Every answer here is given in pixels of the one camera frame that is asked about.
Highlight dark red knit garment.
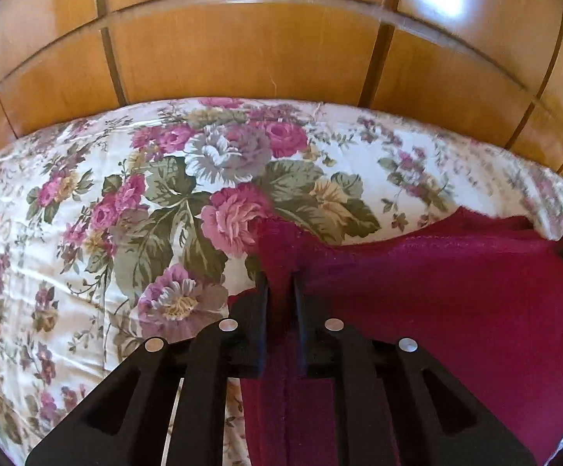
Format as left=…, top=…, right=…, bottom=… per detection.
left=241, top=208, right=563, bottom=465

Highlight floral quilted bedspread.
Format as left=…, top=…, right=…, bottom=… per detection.
left=0, top=98, right=563, bottom=465

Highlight wooden wardrobe panel wall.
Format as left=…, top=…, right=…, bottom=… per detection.
left=0, top=0, right=563, bottom=175

